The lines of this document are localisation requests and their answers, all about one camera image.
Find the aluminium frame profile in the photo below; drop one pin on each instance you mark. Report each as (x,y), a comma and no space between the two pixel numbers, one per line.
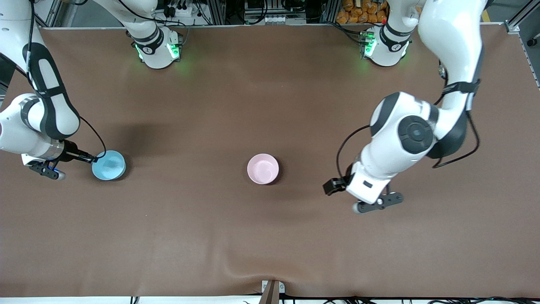
(52,12)
(512,23)

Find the metal clamp bracket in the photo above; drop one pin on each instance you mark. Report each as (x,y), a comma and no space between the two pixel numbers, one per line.
(270,293)

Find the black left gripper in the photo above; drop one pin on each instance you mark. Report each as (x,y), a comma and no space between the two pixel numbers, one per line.
(336,184)

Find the brown table cover mat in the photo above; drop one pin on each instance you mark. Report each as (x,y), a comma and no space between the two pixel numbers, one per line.
(270,105)

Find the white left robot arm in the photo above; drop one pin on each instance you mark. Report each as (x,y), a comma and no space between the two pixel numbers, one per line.
(451,33)

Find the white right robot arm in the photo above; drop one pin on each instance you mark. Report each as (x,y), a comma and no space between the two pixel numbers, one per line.
(12,131)

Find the pink bowl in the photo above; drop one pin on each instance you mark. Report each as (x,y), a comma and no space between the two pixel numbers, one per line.
(263,169)

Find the light blue bowl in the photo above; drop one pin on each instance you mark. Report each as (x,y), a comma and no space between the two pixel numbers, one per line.
(109,165)

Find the orange items crate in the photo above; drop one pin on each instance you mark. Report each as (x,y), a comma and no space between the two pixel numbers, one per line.
(363,14)

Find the white power strip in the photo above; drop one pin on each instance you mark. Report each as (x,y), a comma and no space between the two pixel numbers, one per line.
(278,19)

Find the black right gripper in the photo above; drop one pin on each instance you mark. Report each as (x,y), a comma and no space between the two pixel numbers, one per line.
(72,153)

